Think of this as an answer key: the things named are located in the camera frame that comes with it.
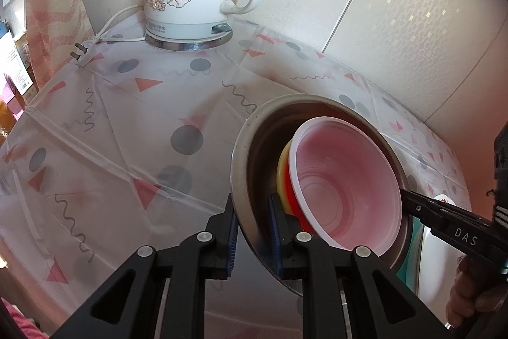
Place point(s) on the pink cloth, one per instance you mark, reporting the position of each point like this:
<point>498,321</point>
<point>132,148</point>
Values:
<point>18,323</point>

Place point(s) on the white plate with red characters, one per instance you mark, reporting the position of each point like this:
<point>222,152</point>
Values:
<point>440,267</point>

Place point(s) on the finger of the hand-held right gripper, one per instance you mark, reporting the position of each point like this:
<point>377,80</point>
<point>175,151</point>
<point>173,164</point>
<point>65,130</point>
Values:
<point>456,231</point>

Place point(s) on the yellow plastic bowl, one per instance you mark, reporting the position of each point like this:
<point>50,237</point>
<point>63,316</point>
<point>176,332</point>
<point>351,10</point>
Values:
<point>282,180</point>

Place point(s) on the stainless steel bowl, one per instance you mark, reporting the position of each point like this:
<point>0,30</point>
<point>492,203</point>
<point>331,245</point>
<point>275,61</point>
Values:
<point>258,148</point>

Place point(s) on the silver kettle base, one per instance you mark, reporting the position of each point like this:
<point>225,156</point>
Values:
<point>186,44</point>

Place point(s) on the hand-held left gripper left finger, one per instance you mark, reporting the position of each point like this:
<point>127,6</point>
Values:
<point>232,239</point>

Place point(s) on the red plastic bowl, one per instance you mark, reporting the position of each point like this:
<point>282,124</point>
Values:
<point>345,180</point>

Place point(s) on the pink patterned curtain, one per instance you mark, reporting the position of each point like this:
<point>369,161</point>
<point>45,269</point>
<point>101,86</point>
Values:
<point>55,13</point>

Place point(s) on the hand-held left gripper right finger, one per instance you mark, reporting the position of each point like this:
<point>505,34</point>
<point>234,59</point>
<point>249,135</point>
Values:
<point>276,239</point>

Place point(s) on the white labelled box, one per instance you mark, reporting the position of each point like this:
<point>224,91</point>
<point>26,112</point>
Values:
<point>16,57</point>

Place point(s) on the person's right hand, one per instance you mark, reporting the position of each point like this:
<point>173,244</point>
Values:
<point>472,291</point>

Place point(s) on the teal plastic plate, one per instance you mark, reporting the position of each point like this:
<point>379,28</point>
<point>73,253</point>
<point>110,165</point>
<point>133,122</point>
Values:
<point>412,251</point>

